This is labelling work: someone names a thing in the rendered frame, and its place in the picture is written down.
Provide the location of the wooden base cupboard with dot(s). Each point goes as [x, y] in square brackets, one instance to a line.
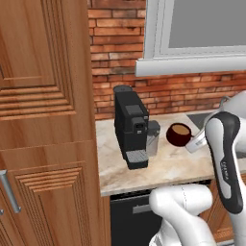
[217, 214]

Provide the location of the black dishwasher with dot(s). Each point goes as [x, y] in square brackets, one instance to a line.
[125, 224]

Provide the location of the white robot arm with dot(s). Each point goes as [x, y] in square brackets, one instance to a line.
[224, 153]

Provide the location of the grey window frame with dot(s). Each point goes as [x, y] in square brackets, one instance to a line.
[189, 62]

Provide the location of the dark red coffee mug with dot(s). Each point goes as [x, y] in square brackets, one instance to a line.
[177, 137]

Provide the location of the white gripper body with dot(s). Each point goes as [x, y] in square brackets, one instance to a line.
[196, 143]

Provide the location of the grey tap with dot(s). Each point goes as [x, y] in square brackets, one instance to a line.
[224, 102]

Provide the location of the tall wooden cupboard door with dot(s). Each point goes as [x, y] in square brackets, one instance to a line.
[41, 64]

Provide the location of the dark grey sink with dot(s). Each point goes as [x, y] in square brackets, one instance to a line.
[199, 119]

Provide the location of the black coffee machine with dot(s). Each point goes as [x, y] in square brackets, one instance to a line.
[131, 128]

